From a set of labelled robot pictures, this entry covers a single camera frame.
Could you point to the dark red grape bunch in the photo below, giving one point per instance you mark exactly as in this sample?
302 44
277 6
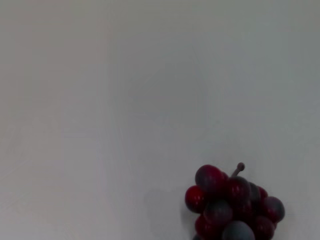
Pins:
225 195

